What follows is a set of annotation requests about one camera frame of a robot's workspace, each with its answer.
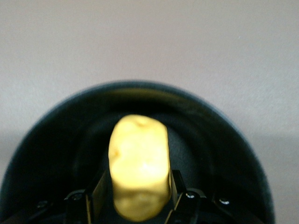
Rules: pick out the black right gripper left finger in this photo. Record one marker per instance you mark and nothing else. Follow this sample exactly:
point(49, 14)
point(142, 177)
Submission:
point(99, 196)

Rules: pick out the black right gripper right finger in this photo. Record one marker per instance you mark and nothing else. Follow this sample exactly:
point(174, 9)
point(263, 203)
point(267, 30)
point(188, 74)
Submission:
point(177, 189)

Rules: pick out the yellow potato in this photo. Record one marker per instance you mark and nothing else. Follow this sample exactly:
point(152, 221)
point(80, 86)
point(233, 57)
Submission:
point(140, 168)

